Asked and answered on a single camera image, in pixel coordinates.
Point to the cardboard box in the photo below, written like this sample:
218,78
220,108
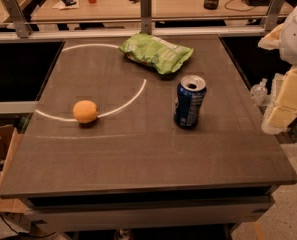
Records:
9,142

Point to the metal bracket post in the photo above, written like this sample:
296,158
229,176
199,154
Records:
22,28
146,14
269,21

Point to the green chip bag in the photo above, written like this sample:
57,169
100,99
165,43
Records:
149,50

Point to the clear plastic bottle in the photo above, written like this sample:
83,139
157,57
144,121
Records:
259,92

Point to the blue soda can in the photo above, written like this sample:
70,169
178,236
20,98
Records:
191,92

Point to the left metal bracket post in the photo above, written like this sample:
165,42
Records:
22,28

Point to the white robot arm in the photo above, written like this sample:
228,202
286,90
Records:
288,39

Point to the orange fruit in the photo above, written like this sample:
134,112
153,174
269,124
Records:
85,111

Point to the right metal bracket post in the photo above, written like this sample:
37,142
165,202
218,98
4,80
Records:
269,21

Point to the middle metal bracket post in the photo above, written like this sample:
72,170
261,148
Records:
146,14

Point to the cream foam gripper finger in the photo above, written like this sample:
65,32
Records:
282,109
271,40

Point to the black mesh pen cup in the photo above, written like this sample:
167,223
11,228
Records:
211,4

